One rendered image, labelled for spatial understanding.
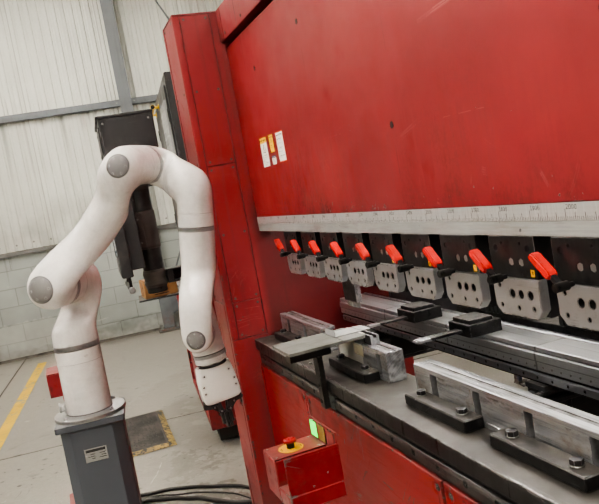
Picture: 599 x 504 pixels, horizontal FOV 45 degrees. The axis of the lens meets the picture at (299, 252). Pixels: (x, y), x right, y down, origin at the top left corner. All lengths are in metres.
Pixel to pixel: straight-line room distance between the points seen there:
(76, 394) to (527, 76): 1.36
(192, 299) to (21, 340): 7.67
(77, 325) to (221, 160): 1.36
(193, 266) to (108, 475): 0.62
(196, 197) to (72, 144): 7.46
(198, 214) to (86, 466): 0.74
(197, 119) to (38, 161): 6.19
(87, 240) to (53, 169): 7.32
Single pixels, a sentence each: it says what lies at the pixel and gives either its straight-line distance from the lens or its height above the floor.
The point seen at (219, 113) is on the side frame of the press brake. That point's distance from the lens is 3.17.
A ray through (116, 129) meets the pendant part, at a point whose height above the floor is 1.88.
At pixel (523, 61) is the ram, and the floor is 1.66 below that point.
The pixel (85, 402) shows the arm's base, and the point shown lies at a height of 1.05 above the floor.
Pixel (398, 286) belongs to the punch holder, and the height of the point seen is 1.19.
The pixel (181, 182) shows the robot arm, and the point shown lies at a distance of 1.80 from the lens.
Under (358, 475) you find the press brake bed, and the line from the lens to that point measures 2.36.
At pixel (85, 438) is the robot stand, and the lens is 2.03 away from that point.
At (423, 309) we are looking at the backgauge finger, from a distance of 2.48.
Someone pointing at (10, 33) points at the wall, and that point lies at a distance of 9.49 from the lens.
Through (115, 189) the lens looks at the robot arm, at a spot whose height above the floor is 1.58.
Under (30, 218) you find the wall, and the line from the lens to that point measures 9.24.
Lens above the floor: 1.52
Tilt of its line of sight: 5 degrees down
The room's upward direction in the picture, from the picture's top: 10 degrees counter-clockwise
